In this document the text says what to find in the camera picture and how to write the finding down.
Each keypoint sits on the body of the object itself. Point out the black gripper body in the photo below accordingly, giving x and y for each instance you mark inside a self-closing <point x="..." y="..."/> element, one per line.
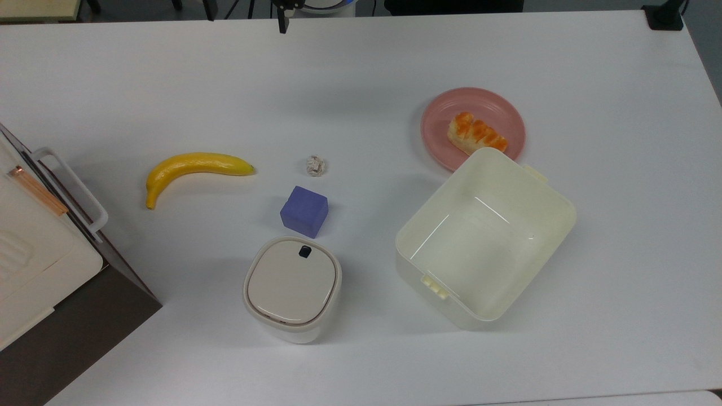
<point x="286" y="3"/>

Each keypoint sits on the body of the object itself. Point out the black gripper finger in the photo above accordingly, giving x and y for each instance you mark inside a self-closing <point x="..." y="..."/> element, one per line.
<point x="283" y="20"/>

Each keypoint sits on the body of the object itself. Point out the orange glazed bread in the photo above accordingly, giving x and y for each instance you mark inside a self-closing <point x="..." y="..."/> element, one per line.
<point x="476" y="133"/>

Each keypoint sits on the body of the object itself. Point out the crumpled paper ball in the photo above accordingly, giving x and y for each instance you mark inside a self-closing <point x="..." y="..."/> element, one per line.
<point x="316" y="166"/>

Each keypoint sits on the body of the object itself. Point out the yellow banana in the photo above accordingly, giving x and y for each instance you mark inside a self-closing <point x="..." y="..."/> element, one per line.
<point x="186" y="166"/>

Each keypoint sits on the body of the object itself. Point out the purple cube block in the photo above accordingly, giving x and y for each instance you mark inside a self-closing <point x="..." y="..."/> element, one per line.
<point x="304" y="211"/>

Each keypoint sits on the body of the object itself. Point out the pink plate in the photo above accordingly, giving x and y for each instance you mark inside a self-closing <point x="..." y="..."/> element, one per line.
<point x="451" y="115"/>

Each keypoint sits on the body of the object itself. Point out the wooden desk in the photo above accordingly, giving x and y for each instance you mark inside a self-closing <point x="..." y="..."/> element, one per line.
<point x="36" y="8"/>

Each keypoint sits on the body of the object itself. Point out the white lidded trash bin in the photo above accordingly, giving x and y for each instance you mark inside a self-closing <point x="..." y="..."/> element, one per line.
<point x="291" y="285"/>

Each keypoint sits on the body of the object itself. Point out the cream plastic storage box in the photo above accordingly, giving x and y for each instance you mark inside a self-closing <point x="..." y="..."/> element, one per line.
<point x="479" y="242"/>

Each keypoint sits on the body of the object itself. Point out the white toaster oven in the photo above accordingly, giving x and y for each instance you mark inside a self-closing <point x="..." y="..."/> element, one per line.
<point x="39" y="265"/>

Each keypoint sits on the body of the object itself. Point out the black clamp mount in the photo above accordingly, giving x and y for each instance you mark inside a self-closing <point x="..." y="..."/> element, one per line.
<point x="664" y="16"/>

